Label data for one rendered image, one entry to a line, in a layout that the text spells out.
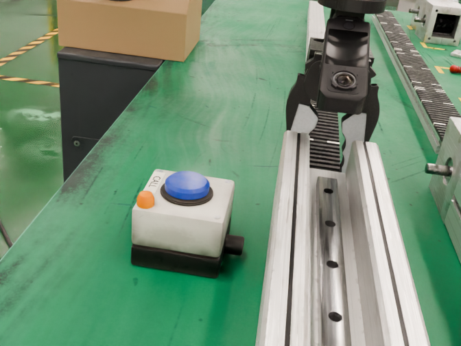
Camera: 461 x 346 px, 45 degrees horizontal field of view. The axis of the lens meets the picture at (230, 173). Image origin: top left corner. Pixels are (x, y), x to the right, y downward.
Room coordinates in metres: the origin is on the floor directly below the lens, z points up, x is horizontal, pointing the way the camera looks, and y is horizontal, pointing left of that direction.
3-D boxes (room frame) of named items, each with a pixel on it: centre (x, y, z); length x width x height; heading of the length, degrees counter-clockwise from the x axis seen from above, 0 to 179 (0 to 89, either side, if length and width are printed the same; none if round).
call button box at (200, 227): (0.43, 0.03, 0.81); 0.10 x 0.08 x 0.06; 85
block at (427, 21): (1.49, -0.49, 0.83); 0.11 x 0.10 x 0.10; 89
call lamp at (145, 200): (0.40, 0.07, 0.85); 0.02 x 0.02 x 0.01
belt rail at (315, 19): (1.22, -0.16, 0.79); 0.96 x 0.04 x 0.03; 175
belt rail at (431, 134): (1.20, -0.35, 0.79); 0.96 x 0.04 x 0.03; 175
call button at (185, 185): (0.43, 0.04, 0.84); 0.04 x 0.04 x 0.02
